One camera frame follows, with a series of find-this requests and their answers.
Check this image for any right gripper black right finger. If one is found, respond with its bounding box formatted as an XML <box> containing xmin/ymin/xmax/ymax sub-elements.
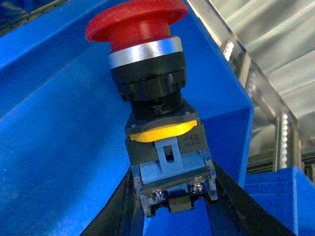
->
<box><xmin>206</xmin><ymin>161</ymin><xmax>295</xmax><ymax>236</ymax></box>

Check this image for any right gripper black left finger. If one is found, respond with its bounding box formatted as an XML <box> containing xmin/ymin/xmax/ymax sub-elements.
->
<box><xmin>81</xmin><ymin>170</ymin><xmax>144</xmax><ymax>236</ymax></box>

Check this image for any red mushroom push button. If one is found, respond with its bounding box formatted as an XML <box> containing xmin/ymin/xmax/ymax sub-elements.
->
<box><xmin>85</xmin><ymin>0</ymin><xmax>218</xmax><ymax>217</ymax></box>

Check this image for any right blue bin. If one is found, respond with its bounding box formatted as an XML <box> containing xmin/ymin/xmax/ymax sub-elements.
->
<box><xmin>244</xmin><ymin>166</ymin><xmax>315</xmax><ymax>236</ymax></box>

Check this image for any empty middle blue bin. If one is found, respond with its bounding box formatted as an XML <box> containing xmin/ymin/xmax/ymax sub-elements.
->
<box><xmin>0</xmin><ymin>0</ymin><xmax>253</xmax><ymax>236</ymax></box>

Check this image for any metal rack frame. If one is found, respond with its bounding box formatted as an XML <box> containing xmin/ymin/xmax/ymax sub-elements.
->
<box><xmin>188</xmin><ymin>0</ymin><xmax>315</xmax><ymax>178</ymax></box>

